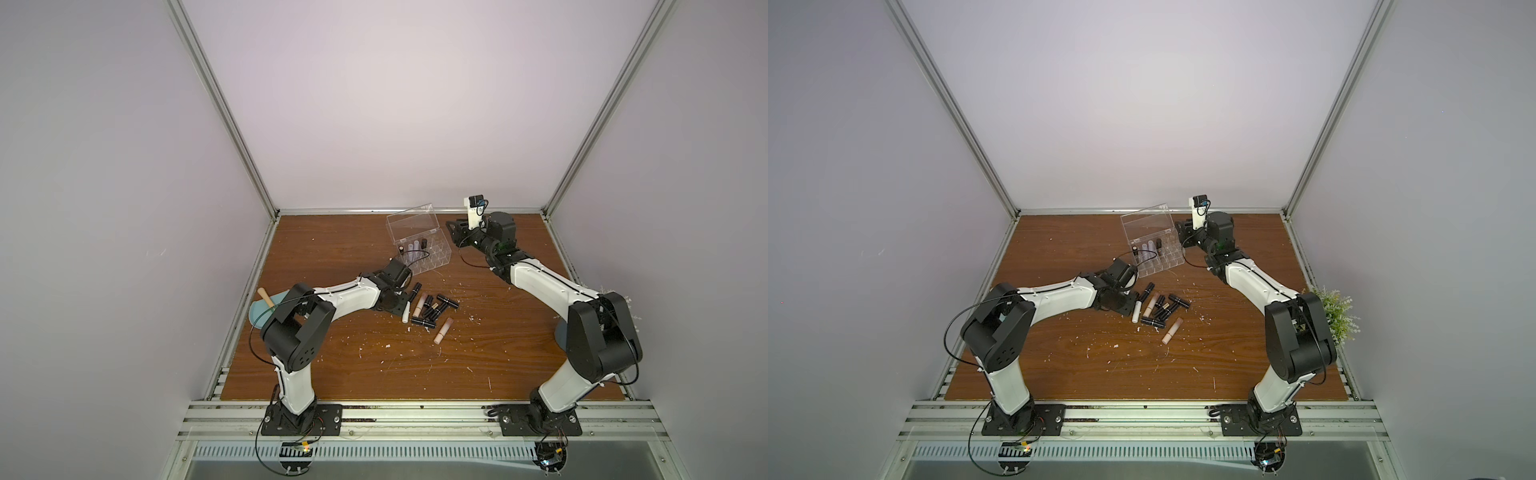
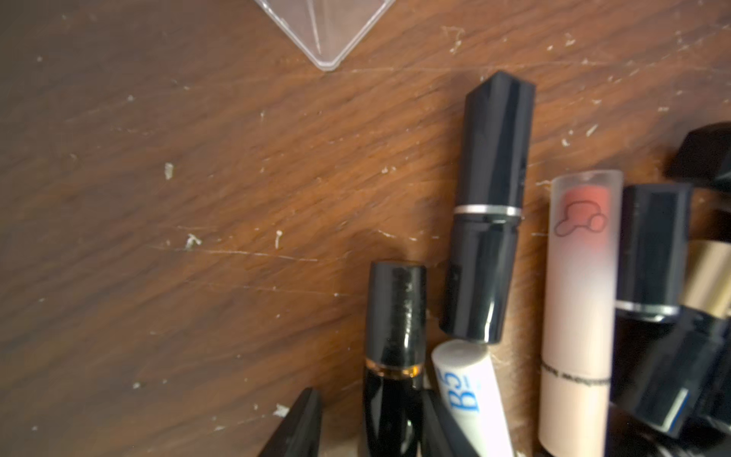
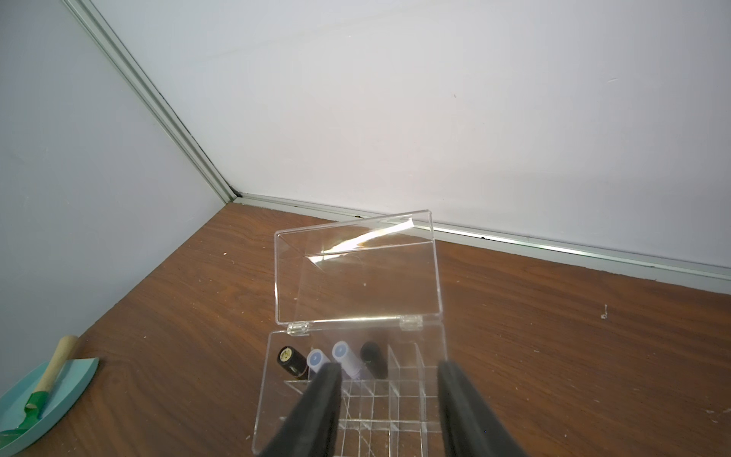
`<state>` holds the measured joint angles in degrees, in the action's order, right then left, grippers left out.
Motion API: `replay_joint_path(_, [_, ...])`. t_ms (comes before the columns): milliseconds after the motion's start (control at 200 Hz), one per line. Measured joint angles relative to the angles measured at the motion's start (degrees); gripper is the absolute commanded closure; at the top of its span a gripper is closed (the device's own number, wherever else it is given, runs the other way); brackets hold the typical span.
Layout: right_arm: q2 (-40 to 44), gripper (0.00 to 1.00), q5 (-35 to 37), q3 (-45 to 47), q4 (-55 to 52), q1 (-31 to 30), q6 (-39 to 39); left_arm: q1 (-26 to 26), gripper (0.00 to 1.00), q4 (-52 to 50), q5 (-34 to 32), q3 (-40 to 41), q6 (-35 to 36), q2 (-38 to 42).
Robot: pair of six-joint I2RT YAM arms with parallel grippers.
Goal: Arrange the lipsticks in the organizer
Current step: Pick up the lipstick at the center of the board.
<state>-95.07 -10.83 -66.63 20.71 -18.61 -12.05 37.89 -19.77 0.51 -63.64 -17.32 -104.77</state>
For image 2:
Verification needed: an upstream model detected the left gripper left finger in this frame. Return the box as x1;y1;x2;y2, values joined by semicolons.
259;388;323;457

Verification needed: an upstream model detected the pink lipstick tube upper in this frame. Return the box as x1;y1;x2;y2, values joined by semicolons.
538;171;624;456

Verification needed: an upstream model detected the clear acrylic lipstick organizer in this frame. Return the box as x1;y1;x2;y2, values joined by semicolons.
257;0;393;72

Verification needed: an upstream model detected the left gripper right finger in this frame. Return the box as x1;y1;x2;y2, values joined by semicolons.
421;390;479;457

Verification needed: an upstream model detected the white lipstick tube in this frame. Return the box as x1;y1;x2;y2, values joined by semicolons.
431;340;514;457

